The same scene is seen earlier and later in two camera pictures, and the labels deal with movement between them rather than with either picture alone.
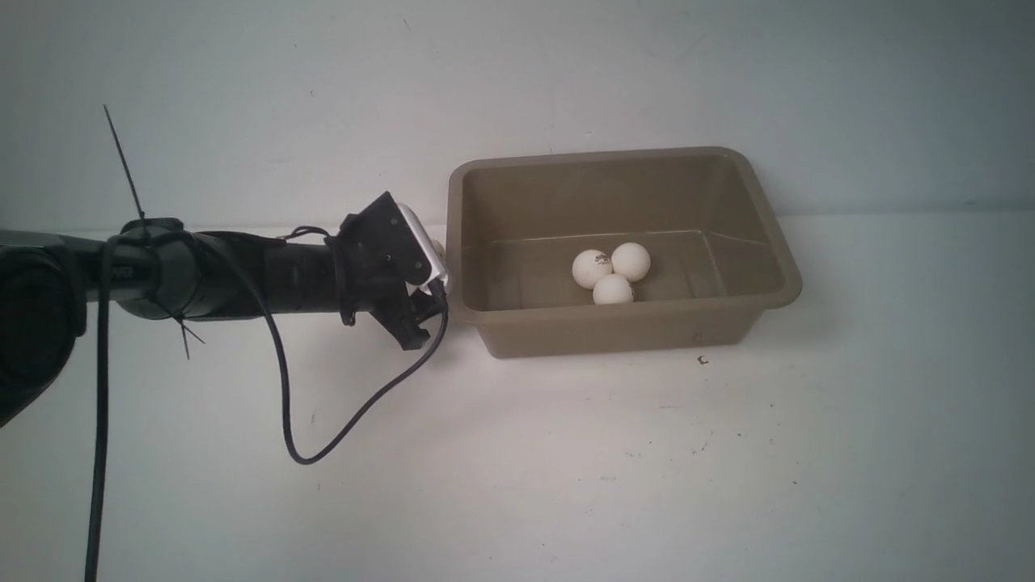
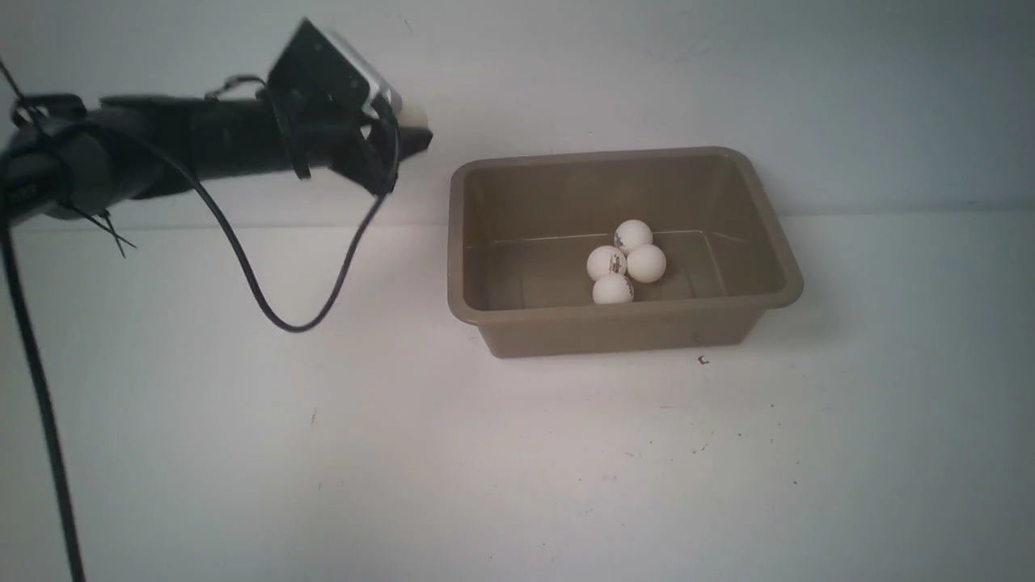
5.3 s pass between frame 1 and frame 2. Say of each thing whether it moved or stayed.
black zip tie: moved
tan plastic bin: stayed
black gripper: moved
